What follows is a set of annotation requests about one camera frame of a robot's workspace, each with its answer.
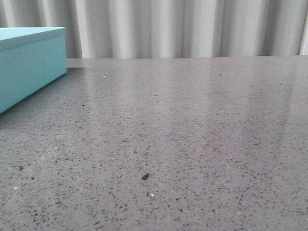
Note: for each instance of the light blue plastic box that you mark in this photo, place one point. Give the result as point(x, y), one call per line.
point(30, 58)

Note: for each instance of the small black debris crumb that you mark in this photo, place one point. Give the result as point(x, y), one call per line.
point(145, 177)

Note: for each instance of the grey pleated curtain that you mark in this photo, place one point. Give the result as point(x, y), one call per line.
point(128, 29)

